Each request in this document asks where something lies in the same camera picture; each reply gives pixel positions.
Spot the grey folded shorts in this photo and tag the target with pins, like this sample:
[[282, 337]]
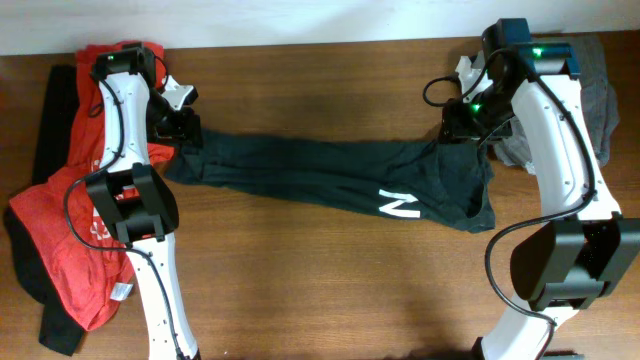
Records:
[[599, 106]]

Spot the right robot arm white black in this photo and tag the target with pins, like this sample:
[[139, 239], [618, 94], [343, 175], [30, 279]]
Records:
[[582, 244]]

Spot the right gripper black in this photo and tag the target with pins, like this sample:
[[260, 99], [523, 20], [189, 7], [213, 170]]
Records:
[[457, 130]]

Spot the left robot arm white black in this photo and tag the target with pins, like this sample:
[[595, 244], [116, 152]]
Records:
[[136, 206]]

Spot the red printed t-shirt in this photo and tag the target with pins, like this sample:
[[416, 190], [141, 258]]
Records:
[[72, 242]]

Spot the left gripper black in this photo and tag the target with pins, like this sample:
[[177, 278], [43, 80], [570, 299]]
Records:
[[184, 127]]

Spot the black garment under red shirt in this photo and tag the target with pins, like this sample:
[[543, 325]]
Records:
[[31, 221]]

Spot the black Nike t-shirt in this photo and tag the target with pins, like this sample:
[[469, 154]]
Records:
[[404, 180]]

